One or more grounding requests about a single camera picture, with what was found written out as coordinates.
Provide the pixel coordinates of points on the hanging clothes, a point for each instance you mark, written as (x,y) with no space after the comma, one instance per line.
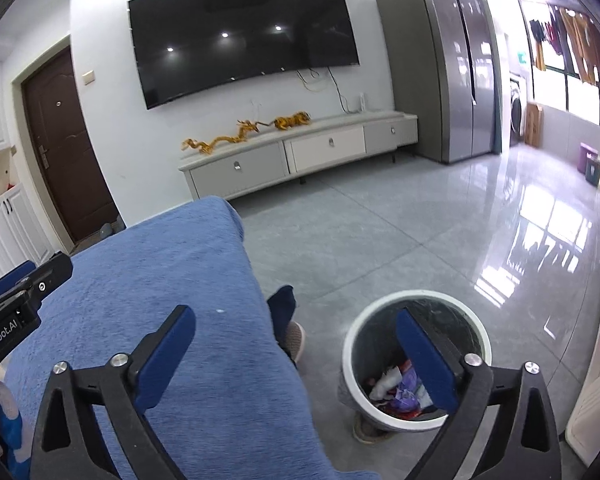
(575,40)

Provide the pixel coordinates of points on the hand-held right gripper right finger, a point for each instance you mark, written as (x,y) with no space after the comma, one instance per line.
(425,355)

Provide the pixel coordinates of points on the golden tiger ornament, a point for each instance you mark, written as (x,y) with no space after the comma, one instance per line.
(292,121)

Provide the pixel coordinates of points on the washing machine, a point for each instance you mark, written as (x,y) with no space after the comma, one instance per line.
(516,110)

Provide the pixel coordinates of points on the cardboard box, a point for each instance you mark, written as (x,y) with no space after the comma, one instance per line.
(534,125)

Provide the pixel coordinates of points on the person's leg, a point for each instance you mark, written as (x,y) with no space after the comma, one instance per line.
(282,310)

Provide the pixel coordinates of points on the black wall television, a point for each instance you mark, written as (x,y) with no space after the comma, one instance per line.
(240,35)

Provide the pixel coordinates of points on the person's left hand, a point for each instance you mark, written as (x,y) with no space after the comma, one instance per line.
(7,420)

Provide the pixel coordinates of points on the golden dragon ornament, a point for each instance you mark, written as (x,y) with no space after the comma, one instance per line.
(220,141)

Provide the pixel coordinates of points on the white trash bin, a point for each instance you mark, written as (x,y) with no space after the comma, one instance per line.
(352,360)

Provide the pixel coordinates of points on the white floor cupboard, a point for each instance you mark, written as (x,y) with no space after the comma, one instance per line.
(15,230)

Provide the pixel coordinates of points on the grey refrigerator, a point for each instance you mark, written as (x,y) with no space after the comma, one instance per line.
(430,60)

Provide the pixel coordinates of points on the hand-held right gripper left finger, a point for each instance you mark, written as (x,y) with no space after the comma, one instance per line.
(165,355)

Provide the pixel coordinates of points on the beige shoe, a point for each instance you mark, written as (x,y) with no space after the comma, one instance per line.
(294,342)
(367,430)

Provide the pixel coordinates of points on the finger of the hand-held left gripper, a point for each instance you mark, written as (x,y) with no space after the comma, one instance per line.
(10,274)
(50,275)

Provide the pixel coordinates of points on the white television cabinet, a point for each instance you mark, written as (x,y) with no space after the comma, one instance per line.
(300,152)

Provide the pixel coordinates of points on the red snack wrapper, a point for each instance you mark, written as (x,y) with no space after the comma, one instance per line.
(412,412)

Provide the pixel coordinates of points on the brown door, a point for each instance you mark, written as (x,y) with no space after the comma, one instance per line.
(65,150)

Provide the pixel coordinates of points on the purple storage bin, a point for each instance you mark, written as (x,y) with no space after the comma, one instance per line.
(589,155)

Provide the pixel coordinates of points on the purple and white wrapper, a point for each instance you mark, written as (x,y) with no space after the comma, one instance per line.
(406,391)

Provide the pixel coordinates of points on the grey slippers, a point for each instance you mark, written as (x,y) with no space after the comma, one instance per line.
(111,227)

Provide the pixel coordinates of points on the wall light switch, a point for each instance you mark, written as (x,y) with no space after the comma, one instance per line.
(89,77)

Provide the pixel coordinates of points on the blue blanket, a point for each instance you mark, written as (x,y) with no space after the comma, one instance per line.
(155,270)

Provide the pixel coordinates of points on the green storage bin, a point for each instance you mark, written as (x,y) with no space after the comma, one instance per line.
(595,172)

